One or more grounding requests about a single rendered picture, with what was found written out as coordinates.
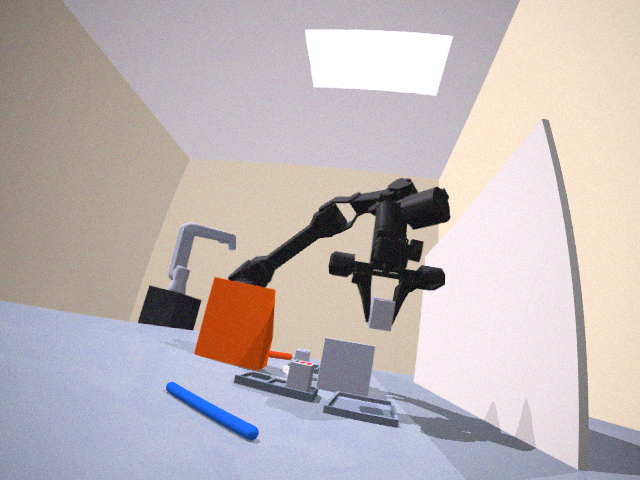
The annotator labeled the blue rod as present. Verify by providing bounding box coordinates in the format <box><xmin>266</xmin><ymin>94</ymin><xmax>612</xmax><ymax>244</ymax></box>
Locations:
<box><xmin>166</xmin><ymin>382</ymin><xmax>259</xmax><ymax>441</ymax></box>

